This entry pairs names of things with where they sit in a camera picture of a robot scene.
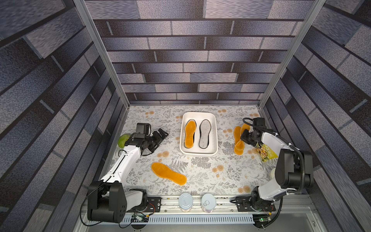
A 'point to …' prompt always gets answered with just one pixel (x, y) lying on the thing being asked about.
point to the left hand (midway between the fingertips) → (165, 137)
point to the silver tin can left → (185, 201)
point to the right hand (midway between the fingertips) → (242, 137)
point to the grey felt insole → (205, 129)
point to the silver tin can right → (208, 203)
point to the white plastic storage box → (212, 149)
